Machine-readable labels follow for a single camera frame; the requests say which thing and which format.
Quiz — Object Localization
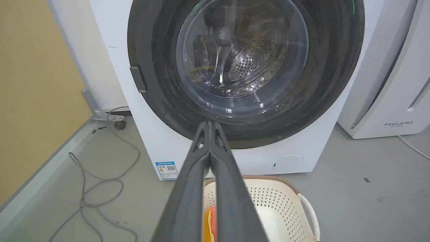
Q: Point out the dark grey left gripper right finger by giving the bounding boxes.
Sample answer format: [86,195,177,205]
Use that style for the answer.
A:
[210,121,269,242]

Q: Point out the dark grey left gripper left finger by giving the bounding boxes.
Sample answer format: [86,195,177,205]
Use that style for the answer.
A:
[150,121,211,242]

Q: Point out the round dark washing machine door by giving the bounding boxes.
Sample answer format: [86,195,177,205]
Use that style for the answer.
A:
[127,0,365,149]

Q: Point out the white front-load washing machine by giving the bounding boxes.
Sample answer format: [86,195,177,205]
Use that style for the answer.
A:
[88,0,386,181]

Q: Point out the blue energy label sticker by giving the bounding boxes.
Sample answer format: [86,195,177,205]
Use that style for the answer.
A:
[156,162,179,181]

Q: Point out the orange cloth item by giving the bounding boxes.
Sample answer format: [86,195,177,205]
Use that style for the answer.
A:
[204,206,216,242]

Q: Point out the cream perforated laundry basket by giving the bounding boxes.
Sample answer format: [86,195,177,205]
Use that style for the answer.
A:
[203,175,320,242]

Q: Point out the white Feelbird appliance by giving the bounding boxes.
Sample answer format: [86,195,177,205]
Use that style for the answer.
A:
[337,0,430,139]

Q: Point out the grey power cable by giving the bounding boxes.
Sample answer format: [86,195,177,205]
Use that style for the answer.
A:
[48,106,141,242]

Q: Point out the white thin cable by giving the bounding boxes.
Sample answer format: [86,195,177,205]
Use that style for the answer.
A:
[398,135,430,160]

